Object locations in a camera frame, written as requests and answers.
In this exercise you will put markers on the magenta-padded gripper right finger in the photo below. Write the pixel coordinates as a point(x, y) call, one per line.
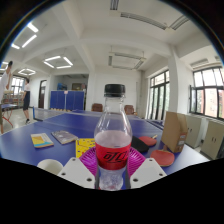
point(148, 171)

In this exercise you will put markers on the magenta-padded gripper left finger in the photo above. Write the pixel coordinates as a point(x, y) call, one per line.
point(76, 171)

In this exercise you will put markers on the clear red-labelled drink bottle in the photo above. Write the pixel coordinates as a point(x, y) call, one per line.
point(112, 146)

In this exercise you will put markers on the red table tennis paddle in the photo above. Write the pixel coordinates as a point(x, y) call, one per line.
point(148, 140)
point(162, 157)

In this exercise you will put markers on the white mug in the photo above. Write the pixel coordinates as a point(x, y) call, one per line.
point(50, 165)

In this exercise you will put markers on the black paddle case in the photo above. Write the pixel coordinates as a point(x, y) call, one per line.
point(139, 145)

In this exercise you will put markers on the grey booklet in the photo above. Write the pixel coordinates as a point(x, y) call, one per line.
point(64, 136)

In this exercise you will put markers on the blue and yellow book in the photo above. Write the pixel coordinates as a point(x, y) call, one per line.
point(41, 140)

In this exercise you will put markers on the brown cardboard box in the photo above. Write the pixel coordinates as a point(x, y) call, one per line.
point(174, 131)

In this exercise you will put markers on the brown armchair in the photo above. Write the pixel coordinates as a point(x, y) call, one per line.
point(129, 109)
point(97, 107)

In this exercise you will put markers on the white cabinets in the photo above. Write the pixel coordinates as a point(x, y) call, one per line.
point(208, 138)

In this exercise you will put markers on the blue partition screens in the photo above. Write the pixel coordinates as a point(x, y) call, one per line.
point(66, 100)

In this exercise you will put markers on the dark brown door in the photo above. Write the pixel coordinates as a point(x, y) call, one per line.
point(42, 95)

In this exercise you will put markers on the red-legged table tennis table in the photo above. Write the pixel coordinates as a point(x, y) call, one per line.
point(7, 107)

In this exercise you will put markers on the ceiling lights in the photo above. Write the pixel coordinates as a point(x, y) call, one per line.
point(58, 62)

